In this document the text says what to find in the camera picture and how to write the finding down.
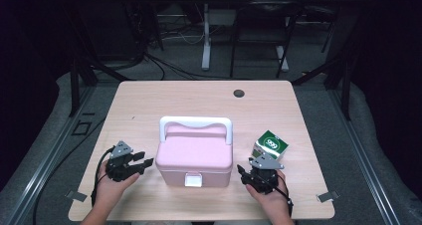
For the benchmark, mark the pink storage box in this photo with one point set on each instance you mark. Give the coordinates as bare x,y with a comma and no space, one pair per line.
194,155

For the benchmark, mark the black chair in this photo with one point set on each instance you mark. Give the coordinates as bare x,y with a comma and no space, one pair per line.
265,11

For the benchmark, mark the green and white carton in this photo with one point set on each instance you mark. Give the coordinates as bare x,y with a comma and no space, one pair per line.
272,147

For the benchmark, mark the person's right hand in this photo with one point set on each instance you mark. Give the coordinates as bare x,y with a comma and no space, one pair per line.
275,205

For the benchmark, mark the black metal stand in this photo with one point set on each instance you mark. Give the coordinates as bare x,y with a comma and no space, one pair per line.
346,99
74,92

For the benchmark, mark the white desk leg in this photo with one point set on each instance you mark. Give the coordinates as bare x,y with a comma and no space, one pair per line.
206,45
282,57

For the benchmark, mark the grey table edge bracket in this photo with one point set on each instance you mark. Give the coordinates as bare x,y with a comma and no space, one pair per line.
76,195
327,196

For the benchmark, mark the metal floor rail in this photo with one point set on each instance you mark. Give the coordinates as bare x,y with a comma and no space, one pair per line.
361,158
49,162

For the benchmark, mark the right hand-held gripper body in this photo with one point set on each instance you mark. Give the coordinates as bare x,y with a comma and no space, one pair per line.
265,177

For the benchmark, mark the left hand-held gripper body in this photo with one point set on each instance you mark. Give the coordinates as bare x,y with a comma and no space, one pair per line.
121,165

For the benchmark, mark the person's left hand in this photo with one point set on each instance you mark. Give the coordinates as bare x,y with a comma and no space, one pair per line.
109,191

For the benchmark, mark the round table grommet hole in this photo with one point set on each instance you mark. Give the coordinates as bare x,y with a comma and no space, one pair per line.
239,93

